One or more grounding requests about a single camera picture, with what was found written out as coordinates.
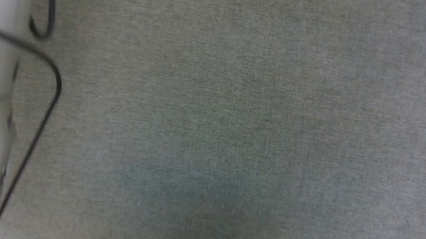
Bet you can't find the grey fabric sofa cushion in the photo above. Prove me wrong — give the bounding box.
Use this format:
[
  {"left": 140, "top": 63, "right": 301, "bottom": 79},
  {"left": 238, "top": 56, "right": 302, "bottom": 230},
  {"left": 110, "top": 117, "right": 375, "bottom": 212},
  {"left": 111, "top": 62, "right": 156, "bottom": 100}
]
[{"left": 0, "top": 0, "right": 426, "bottom": 239}]

